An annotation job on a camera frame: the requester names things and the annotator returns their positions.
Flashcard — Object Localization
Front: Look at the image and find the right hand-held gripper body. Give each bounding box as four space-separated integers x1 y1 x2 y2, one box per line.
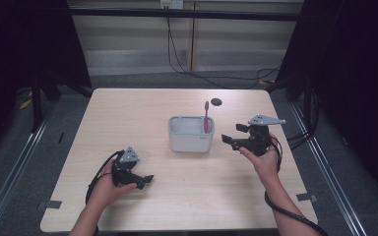
242 113 286 157

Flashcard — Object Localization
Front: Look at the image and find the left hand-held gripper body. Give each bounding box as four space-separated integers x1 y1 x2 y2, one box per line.
111 146 141 188

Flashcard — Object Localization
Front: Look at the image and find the pink toothbrush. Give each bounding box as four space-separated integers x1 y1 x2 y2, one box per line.
203 100 211 134

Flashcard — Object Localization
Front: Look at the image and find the white plastic holder box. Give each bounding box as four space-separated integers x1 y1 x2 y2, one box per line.
167 115 217 153

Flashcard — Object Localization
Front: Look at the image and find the person's left hand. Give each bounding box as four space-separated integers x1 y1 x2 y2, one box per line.
87 157 139 211

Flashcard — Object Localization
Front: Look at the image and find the person's right hand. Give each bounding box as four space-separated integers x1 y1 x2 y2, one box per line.
238 137 281 190

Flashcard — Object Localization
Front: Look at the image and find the grey tape strip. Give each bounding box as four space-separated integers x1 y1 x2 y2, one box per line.
35 199 63 211
295 193 319 204

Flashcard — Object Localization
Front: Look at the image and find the black metal stand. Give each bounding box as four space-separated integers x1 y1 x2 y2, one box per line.
30 73 63 134

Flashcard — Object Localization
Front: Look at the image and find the black curtain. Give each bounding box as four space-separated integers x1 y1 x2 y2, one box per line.
0 0 93 161
275 0 378 201

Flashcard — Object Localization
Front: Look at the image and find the yellow floor marker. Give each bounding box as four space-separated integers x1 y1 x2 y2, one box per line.
18 89 34 111

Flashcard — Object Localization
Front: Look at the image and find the left hand-held gripper black cable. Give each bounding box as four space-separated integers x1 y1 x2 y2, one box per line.
85 149 126 236

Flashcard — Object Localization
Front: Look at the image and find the hand-held gripper black cable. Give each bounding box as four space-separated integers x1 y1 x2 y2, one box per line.
85 149 126 236
263 133 329 236

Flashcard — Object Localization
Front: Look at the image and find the right hand-held gripper black cable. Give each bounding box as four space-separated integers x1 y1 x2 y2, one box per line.
263 133 329 236

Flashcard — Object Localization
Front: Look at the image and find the aluminium floor rail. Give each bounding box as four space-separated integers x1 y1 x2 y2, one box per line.
0 107 56 236
289 102 369 236

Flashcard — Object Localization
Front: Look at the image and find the black hanging wall cable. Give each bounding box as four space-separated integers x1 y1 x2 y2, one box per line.
165 16 282 90

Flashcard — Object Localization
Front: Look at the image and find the black horizontal frame bar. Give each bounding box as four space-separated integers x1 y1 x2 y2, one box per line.
68 7 305 23

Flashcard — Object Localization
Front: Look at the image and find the white wall socket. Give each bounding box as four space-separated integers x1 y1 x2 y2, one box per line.
159 0 185 11

